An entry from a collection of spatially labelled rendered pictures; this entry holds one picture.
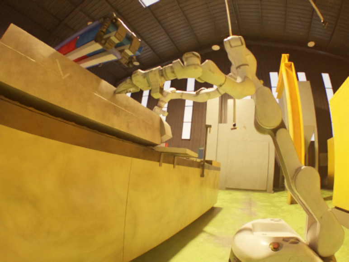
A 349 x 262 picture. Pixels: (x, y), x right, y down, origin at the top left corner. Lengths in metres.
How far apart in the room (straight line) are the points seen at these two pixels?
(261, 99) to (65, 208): 1.04
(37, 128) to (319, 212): 1.23
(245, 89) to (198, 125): 10.21
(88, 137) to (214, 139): 6.19
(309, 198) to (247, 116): 7.32
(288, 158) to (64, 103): 1.03
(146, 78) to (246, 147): 6.01
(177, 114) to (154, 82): 11.10
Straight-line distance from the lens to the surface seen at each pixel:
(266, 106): 0.96
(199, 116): 11.13
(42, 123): 0.58
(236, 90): 0.76
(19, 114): 0.56
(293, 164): 0.97
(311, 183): 0.96
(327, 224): 1.04
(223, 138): 6.69
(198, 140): 10.69
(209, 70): 0.64
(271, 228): 1.19
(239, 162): 6.45
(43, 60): 0.63
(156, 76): 0.65
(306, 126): 8.46
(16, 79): 0.57
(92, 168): 0.69
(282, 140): 0.97
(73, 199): 0.67
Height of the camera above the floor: 0.68
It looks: 13 degrees up
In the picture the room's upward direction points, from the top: 7 degrees clockwise
